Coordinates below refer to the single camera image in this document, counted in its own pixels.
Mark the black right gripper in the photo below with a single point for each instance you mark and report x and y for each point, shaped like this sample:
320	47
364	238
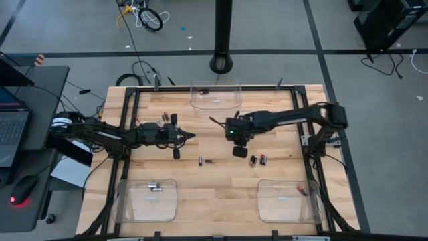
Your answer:
239	129

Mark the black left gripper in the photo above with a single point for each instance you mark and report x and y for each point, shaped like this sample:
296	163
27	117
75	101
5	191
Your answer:
157	132

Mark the clear plastic bin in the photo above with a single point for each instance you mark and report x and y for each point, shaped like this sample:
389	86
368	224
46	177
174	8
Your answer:
230	100
284	211
140	207

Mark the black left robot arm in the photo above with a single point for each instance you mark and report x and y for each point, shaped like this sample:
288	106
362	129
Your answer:
107	135

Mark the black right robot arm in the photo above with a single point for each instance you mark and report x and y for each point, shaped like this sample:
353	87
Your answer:
291	117

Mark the black crossbar with light strips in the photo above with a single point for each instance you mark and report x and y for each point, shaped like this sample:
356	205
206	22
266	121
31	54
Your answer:
187	239

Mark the black plug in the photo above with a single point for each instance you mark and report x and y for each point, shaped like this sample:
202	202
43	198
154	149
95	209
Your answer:
84	91

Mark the black box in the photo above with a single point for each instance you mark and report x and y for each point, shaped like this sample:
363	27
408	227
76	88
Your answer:
72	152

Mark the light grey panel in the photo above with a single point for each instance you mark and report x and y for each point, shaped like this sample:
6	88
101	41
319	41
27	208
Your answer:
72	172

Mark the black desk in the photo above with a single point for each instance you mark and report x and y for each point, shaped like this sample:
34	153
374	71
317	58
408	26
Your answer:
47	100

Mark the black caster wheel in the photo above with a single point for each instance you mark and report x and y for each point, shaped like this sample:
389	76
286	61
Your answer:
49	218

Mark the orange striped tag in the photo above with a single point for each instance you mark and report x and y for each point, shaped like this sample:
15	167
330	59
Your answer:
39	59

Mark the black computer mouse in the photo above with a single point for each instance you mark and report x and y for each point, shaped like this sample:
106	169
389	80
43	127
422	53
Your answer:
23	187

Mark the grey laptop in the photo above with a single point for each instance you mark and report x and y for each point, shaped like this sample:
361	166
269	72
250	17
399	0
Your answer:
11	130

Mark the black laptop screen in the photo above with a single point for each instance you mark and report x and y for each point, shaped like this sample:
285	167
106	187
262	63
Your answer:
10	75

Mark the black computer tower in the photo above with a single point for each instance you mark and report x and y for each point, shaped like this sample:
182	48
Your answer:
388	23

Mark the black clamp post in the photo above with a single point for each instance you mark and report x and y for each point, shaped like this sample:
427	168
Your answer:
156	83

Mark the black aluminium table frame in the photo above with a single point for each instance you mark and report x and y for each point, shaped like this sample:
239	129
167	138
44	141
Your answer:
267	88

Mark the silver mounting bracket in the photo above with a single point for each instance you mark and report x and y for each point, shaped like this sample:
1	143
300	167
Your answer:
304	140

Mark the black frame clamp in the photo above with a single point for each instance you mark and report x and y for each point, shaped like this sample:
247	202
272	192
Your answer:
275	234
157	235

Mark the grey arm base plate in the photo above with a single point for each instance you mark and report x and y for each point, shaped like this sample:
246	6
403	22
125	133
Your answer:
332	141

